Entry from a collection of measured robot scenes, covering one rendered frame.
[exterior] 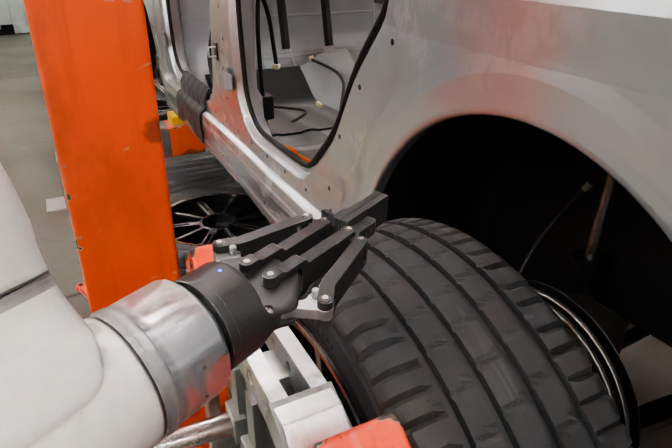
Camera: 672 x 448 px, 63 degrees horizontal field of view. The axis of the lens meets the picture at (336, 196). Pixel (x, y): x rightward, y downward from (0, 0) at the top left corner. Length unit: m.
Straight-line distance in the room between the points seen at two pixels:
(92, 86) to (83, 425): 0.67
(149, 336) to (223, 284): 0.07
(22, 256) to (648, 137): 0.53
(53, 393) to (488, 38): 0.62
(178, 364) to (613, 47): 0.50
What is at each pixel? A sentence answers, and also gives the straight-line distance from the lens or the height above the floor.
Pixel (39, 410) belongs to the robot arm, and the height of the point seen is 1.30.
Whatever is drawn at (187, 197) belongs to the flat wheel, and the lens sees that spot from 2.55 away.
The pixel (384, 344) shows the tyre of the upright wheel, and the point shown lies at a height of 1.16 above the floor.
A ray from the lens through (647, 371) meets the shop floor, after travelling 2.57.
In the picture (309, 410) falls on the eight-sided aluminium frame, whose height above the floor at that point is 1.12.
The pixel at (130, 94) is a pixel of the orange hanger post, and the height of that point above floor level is 1.30.
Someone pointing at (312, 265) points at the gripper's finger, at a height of 1.27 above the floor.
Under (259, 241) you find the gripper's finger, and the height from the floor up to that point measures 1.27.
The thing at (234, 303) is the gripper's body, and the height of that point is 1.29.
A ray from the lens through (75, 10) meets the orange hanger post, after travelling 0.91.
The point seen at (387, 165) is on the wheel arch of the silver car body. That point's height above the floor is 1.15.
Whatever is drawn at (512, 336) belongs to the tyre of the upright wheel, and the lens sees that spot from 0.60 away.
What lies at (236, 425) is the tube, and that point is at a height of 1.01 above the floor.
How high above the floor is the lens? 1.50
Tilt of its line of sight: 24 degrees down
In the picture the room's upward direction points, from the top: straight up
